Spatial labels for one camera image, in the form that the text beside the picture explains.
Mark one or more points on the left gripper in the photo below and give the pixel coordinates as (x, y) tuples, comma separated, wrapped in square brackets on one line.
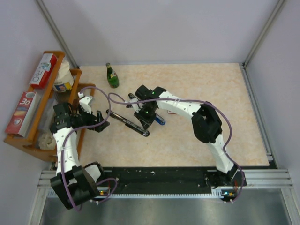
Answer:
[(92, 117)]

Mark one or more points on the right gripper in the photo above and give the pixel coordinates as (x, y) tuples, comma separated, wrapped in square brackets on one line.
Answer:
[(139, 115)]

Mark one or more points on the blue stapler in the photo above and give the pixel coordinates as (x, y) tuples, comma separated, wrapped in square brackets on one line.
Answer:
[(158, 118)]

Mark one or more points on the black stapler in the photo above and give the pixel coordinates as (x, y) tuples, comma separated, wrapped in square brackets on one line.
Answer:
[(128, 123)]

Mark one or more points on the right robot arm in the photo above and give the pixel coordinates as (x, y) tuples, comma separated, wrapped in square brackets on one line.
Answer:
[(203, 116)]

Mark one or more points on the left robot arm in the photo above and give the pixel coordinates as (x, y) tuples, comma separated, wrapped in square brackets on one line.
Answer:
[(74, 184)]

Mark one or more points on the green glass bottle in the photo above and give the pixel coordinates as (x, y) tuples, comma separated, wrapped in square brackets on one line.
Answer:
[(112, 77)]

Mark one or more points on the white paper bag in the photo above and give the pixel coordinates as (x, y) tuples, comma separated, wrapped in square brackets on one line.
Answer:
[(64, 80)]

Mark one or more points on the white cloth roll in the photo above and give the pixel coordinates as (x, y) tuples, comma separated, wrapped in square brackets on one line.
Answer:
[(46, 141)]

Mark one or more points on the red white box upper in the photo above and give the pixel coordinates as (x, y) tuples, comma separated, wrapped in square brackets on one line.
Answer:
[(43, 71)]

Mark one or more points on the red white box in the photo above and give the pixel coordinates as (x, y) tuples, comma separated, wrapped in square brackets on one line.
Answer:
[(23, 114), (43, 71)]

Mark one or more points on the red white box lower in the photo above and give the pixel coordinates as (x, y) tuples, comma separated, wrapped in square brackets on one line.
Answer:
[(23, 114)]

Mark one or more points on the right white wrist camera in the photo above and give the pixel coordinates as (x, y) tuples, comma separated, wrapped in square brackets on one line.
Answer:
[(134, 103)]

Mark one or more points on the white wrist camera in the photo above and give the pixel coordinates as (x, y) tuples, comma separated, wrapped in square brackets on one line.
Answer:
[(85, 102), (134, 103)]

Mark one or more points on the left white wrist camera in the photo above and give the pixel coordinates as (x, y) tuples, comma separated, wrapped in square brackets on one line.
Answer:
[(85, 102)]

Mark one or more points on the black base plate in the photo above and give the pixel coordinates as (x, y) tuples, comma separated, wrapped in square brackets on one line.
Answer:
[(171, 180)]

